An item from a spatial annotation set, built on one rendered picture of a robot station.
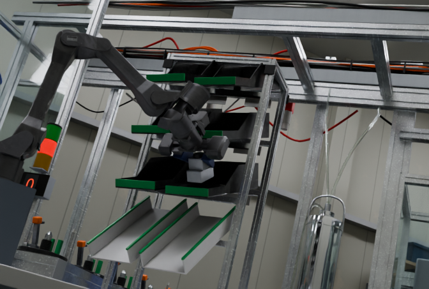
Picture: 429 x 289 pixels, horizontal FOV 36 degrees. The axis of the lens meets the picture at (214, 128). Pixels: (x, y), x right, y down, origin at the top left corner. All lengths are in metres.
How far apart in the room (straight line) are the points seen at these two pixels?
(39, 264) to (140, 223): 0.31
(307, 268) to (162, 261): 0.85
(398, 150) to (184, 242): 1.36
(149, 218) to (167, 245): 0.15
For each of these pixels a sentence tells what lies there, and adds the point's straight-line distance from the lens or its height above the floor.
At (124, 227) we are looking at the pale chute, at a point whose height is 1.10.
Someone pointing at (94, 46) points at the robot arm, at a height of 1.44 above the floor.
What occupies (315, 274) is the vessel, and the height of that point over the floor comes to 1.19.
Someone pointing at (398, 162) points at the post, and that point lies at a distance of 2.86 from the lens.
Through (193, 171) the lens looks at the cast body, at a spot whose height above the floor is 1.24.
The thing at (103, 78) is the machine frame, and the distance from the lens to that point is 3.41.
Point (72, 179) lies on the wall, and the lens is 6.12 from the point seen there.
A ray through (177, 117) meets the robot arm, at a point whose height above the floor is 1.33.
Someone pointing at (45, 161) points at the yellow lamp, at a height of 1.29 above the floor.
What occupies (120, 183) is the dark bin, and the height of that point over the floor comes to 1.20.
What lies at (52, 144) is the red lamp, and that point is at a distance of 2.20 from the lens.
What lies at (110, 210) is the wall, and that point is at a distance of 6.17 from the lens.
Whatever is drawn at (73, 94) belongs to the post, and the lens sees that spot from 2.29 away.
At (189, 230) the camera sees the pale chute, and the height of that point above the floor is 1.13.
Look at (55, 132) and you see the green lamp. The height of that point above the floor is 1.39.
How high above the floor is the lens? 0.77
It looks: 20 degrees up
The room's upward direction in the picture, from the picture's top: 14 degrees clockwise
